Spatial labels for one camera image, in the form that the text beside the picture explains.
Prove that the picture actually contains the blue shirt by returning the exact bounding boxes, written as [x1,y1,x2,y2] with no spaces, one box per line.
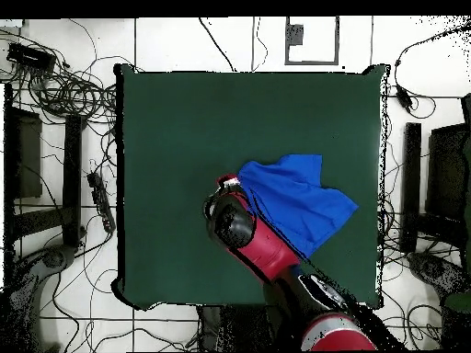
[235,153,360,259]

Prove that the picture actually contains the dark green table cloth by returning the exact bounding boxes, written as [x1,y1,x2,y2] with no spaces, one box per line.
[110,61,390,310]

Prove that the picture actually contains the black power strip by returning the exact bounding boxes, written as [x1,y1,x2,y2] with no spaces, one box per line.
[86,171,117,233]

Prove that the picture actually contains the small dark grey square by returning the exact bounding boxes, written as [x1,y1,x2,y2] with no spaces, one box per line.
[286,23,305,46]

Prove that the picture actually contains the grey stand base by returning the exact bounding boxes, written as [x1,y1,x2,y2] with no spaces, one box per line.
[6,244,78,353]
[406,251,470,295]

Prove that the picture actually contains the black power adapter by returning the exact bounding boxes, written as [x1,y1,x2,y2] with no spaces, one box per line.
[395,85,413,111]

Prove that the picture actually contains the black electronics box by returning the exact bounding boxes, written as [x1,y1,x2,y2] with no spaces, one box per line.
[6,41,57,73]

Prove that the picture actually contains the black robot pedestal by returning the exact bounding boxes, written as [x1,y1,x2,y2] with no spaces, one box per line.
[195,303,273,352]

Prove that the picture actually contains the black metal stand frame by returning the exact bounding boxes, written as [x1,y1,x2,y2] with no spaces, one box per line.
[3,83,84,255]
[399,93,471,255]

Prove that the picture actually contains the tangled black cables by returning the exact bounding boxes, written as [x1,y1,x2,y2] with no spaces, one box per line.
[0,28,120,126]

